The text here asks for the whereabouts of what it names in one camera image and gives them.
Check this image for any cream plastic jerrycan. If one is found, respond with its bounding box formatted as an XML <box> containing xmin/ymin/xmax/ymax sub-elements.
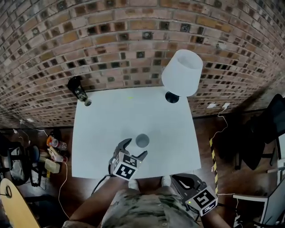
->
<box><xmin>44</xmin><ymin>158</ymin><xmax>61</xmax><ymax>174</ymax></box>

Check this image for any white table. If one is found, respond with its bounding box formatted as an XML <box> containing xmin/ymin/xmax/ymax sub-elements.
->
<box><xmin>71</xmin><ymin>86</ymin><xmax>202</xmax><ymax>179</ymax></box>

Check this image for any orange capped plastic bottle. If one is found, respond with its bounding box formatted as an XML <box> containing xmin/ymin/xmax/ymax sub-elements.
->
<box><xmin>46</xmin><ymin>135</ymin><xmax>67</xmax><ymax>150</ymax></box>

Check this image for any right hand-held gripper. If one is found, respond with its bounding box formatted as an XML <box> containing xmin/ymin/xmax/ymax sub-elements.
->
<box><xmin>171</xmin><ymin>174</ymin><xmax>218</xmax><ymax>217</ymax></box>

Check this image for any yellow wooden board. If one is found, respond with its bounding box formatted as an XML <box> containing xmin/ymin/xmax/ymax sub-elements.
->
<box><xmin>0</xmin><ymin>178</ymin><xmax>41</xmax><ymax>228</ymax></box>

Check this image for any grey backpack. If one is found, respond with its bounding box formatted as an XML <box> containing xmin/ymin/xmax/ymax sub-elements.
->
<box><xmin>8</xmin><ymin>147</ymin><xmax>31</xmax><ymax>185</ymax></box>

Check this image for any white side desk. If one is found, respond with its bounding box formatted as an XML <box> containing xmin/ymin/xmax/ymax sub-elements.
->
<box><xmin>232</xmin><ymin>193</ymin><xmax>269</xmax><ymax>224</ymax></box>

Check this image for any person's left forearm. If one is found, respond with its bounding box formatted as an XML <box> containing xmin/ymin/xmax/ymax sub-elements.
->
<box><xmin>69</xmin><ymin>175</ymin><xmax>131</xmax><ymax>223</ymax></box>

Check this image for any thin orange floor cable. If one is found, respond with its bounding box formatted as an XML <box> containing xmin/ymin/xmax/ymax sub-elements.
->
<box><xmin>58</xmin><ymin>162</ymin><xmax>70</xmax><ymax>219</ymax></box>

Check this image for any yellow black hazard tape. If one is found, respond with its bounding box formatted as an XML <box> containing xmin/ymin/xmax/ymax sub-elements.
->
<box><xmin>209</xmin><ymin>138</ymin><xmax>219</xmax><ymax>196</ymax></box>

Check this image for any white cup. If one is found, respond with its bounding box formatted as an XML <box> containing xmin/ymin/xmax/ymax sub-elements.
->
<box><xmin>135</xmin><ymin>133</ymin><xmax>150</xmax><ymax>148</ymax></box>

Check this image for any white bottle red cap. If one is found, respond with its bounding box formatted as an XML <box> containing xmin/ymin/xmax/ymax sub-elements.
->
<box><xmin>47</xmin><ymin>148</ymin><xmax>69</xmax><ymax>163</ymax></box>

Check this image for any black patterned vase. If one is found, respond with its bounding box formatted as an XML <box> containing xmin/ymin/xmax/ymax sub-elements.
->
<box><xmin>67</xmin><ymin>75</ymin><xmax>92</xmax><ymax>107</ymax></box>

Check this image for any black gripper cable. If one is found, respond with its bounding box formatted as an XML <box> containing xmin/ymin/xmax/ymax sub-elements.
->
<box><xmin>90</xmin><ymin>175</ymin><xmax>112</xmax><ymax>196</ymax></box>

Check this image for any camouflage shirt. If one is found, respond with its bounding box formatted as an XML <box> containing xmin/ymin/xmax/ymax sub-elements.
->
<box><xmin>62</xmin><ymin>186</ymin><xmax>202</xmax><ymax>228</ymax></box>

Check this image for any black office chair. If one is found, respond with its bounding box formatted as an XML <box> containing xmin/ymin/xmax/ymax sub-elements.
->
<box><xmin>235</xmin><ymin>93</ymin><xmax>285</xmax><ymax>171</ymax></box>

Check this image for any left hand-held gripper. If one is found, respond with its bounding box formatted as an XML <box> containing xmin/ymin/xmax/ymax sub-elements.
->
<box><xmin>108</xmin><ymin>138</ymin><xmax>148</xmax><ymax>180</ymax></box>

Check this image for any person's right forearm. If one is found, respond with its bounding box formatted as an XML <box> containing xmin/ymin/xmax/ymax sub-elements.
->
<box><xmin>200</xmin><ymin>208</ymin><xmax>233</xmax><ymax>228</ymax></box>

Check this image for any white shoe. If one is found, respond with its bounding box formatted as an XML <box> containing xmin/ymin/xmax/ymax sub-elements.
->
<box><xmin>161</xmin><ymin>175</ymin><xmax>172</xmax><ymax>187</ymax></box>

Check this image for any white shade table lamp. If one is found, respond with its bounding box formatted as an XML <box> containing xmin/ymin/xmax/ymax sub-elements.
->
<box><xmin>161</xmin><ymin>49</ymin><xmax>204</xmax><ymax>104</ymax></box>

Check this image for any white power cable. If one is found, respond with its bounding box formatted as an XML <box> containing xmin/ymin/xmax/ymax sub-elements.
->
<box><xmin>210</xmin><ymin>108</ymin><xmax>229</xmax><ymax>141</ymax></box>

